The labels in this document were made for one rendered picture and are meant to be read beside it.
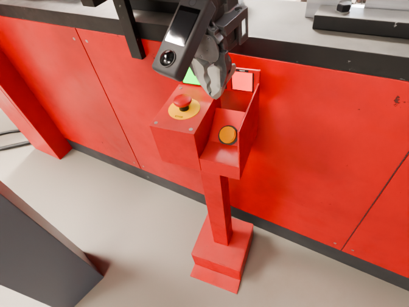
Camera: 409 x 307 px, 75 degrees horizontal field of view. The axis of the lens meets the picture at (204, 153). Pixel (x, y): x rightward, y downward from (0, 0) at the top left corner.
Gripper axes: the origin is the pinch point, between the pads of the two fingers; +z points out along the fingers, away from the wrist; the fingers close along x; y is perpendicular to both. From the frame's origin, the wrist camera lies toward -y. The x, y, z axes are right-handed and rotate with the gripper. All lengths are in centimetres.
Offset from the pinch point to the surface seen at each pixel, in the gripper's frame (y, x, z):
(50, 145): -22, 116, 76
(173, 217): -10, 30, 85
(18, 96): -16, 117, 43
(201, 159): -6.5, 0.2, 13.6
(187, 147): -7.1, 3.0, 10.6
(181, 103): -2.0, 7.4, 4.0
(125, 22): 9.8, 36.4, -0.8
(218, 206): -4.9, 0.5, 42.3
